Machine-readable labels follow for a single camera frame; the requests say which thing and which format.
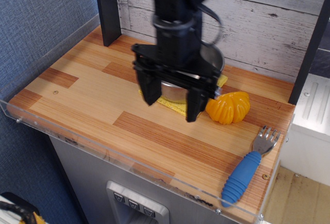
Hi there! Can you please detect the white toy sink unit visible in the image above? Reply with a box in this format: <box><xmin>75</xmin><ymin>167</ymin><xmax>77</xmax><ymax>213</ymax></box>
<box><xmin>280</xmin><ymin>74</ymin><xmax>329</xmax><ymax>185</ymax></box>

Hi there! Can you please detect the black vertical frame post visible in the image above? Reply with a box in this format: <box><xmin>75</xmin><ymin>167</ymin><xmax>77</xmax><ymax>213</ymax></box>
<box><xmin>288</xmin><ymin>0</ymin><xmax>329</xmax><ymax>105</ymax></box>

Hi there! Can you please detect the stainless steel pot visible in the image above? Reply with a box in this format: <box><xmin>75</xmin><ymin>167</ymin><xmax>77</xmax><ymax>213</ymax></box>
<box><xmin>161</xmin><ymin>45</ymin><xmax>225</xmax><ymax>104</ymax></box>

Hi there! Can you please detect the silver toy fridge cabinet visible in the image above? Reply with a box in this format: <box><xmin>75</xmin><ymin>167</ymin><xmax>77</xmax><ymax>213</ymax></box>
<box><xmin>48</xmin><ymin>135</ymin><xmax>233</xmax><ymax>224</ymax></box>

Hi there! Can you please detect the clear acrylic table guard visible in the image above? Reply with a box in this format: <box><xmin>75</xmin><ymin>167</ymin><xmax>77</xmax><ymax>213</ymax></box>
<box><xmin>1</xmin><ymin>14</ymin><xmax>296</xmax><ymax>223</ymax></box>

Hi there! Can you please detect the yellow folded cloth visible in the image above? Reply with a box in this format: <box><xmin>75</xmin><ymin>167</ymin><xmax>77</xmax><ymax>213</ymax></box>
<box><xmin>138</xmin><ymin>74</ymin><xmax>229</xmax><ymax>118</ymax></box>

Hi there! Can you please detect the yellow plastic toy pepper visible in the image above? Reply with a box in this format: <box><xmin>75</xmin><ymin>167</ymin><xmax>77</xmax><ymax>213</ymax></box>
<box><xmin>206</xmin><ymin>92</ymin><xmax>251</xmax><ymax>125</ymax></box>

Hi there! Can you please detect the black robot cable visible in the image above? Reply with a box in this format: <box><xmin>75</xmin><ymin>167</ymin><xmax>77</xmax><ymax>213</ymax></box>
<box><xmin>198</xmin><ymin>2</ymin><xmax>223</xmax><ymax>46</ymax></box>

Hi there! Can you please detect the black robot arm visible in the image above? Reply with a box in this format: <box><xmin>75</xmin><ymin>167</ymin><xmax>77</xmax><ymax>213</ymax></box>
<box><xmin>132</xmin><ymin>0</ymin><xmax>224</xmax><ymax>122</ymax></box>

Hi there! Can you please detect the yellow black object bottom left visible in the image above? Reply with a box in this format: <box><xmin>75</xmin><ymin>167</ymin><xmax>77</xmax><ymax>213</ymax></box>
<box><xmin>1</xmin><ymin>192</ymin><xmax>47</xmax><ymax>223</ymax></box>

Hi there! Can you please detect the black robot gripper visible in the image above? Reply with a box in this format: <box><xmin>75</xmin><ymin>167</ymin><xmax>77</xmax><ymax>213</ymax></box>
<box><xmin>131</xmin><ymin>24</ymin><xmax>221</xmax><ymax>123</ymax></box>

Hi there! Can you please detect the blue-handled metal fork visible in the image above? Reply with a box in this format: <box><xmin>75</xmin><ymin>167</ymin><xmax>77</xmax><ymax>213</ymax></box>
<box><xmin>221</xmin><ymin>126</ymin><xmax>281</xmax><ymax>208</ymax></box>

